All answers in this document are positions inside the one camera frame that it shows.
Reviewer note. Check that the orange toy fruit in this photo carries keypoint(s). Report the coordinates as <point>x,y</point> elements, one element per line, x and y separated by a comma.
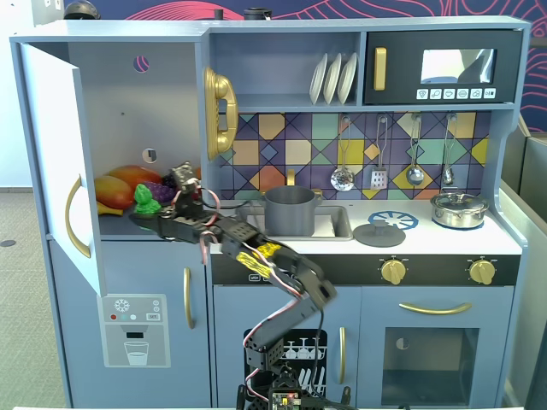
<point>198,173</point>

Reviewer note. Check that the gold toy faucet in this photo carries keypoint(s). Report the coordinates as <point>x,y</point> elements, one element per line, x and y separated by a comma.
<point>291,177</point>

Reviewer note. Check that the steel pot with lid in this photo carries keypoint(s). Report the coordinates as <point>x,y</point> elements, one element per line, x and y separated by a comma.
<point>459,211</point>

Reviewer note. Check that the black round container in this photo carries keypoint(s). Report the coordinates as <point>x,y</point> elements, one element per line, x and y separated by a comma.
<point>256,14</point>

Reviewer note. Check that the purple toy grapes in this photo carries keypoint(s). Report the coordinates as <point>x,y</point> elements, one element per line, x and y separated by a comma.
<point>164,194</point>

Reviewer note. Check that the gray plastic pot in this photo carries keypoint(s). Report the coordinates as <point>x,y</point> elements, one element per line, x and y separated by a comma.
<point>290,213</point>

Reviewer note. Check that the gray pot lid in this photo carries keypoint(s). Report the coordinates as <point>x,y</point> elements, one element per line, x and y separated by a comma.
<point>379,235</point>

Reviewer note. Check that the blue cabinet door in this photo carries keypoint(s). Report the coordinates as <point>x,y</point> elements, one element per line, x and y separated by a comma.
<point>55,149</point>

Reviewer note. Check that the small black cylinder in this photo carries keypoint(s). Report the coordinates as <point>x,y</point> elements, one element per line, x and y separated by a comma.
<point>219,14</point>

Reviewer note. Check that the yellow red toy mango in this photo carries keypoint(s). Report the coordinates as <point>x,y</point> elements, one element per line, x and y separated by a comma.
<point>113,192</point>

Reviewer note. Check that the gray desk divider panel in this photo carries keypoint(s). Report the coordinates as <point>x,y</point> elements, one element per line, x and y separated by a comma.
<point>534,265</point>

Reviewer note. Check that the steel slotted spatula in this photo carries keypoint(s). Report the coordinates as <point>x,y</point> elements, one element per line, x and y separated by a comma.
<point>379,179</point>

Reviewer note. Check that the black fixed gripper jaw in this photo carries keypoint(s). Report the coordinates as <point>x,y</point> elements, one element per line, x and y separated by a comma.
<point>149,224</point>

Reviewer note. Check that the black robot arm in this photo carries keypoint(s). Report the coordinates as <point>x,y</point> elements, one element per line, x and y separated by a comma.
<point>295,273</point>

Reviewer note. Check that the steel skimmer spoon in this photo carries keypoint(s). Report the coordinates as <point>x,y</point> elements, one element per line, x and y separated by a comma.
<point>342,179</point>

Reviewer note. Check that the black helmet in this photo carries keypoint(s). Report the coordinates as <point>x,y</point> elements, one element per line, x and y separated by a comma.
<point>81,10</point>

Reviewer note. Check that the small steel spoon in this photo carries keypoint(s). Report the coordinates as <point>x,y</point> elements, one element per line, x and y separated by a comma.
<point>448,175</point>

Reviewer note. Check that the dark toy blackberry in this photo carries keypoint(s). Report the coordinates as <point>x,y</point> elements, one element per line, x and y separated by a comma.
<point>167,179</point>

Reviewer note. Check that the gold stove knob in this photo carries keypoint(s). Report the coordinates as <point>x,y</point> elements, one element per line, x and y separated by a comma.
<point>393,272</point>
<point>482,272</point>

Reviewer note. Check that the gold toy phone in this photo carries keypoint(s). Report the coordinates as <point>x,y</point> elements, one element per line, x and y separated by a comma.
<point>222,107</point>

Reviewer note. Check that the blue toy kitchen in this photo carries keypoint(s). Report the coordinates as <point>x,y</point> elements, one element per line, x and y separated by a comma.
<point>427,384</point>

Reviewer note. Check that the round floor outlet cover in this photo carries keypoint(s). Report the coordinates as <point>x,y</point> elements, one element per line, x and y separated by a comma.
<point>7,243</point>

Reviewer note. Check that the white toy plate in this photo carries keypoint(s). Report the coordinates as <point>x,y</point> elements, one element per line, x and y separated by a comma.
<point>317,81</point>
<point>348,79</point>
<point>332,81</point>

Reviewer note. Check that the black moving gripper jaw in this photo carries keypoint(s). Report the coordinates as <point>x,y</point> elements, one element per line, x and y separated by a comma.
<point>184,179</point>

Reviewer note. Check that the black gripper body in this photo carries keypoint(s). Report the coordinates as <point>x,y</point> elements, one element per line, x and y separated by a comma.
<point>167,225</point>

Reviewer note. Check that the black toy microwave door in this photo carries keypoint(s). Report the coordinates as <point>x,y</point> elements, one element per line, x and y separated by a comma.
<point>401,68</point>

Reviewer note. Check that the gray toy sink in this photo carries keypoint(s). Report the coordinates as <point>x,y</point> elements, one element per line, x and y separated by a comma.
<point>339,226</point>

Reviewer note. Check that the steel ladle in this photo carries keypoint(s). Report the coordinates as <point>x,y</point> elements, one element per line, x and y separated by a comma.
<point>415,175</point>

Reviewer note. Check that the yellow toy banana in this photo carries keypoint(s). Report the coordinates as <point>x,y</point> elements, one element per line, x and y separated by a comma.
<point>109,210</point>

